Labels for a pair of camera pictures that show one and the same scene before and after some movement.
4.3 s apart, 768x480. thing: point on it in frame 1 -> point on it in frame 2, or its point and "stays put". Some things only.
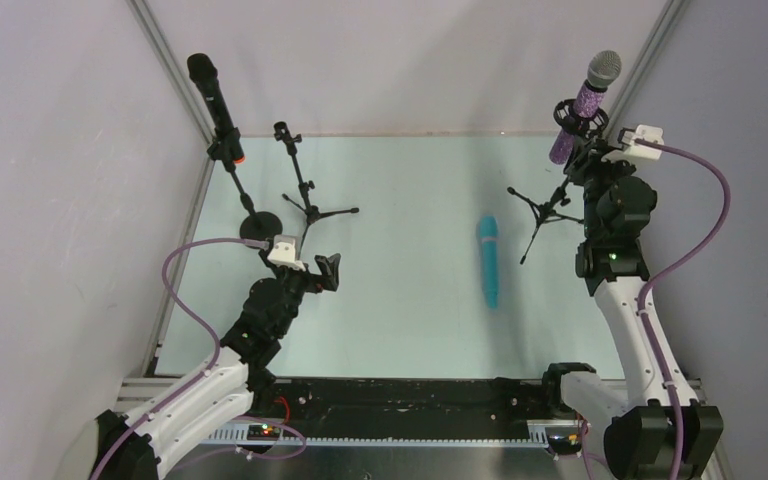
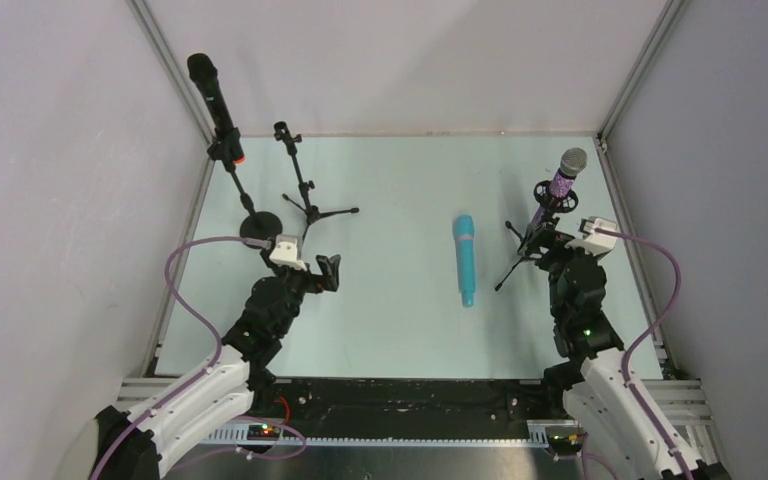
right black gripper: x=582 y=157 -> x=549 y=246
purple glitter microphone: x=604 y=68 -> x=573 y=161
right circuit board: x=567 y=444 stays put
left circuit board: x=263 y=432 stays put
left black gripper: x=314 y=276 stays put
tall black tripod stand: x=313 y=213 stays put
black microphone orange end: x=203 y=71 stays put
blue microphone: x=489 y=230 -> x=464 y=236
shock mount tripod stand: x=579 y=120 -> x=542 y=219
